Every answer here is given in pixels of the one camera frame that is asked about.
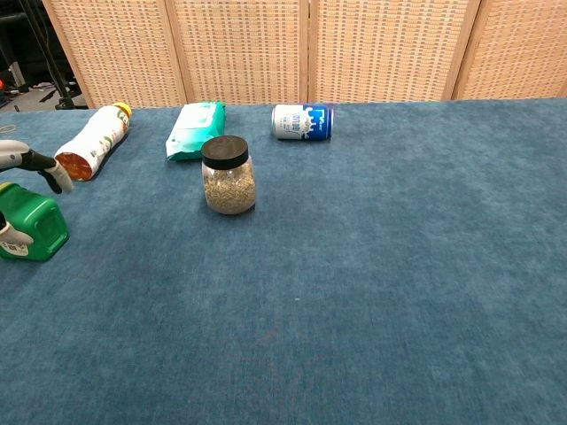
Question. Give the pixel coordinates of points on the black tripod stand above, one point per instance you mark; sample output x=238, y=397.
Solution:
x=56, y=75

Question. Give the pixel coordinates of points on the thin rubber band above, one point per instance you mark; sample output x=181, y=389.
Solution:
x=13, y=129

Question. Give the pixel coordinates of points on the white drink bottle yellow cap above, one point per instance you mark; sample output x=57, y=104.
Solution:
x=95, y=141

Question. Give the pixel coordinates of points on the green white wet wipes pack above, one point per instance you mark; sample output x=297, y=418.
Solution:
x=195, y=128

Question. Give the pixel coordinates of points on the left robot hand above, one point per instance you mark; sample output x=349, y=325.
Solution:
x=26, y=158

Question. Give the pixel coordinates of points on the blue velvet tablecloth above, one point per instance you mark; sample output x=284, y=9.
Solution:
x=354, y=265

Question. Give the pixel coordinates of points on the green tub yellow lid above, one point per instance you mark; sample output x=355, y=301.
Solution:
x=37, y=226

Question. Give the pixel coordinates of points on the woven wooden screen panel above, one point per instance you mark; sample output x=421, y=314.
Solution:
x=385, y=48
x=119, y=48
x=239, y=48
x=518, y=48

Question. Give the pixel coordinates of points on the blue white milk can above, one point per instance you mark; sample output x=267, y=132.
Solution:
x=305, y=123

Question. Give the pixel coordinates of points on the glass seed jar black lid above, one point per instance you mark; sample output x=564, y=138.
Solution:
x=230, y=190

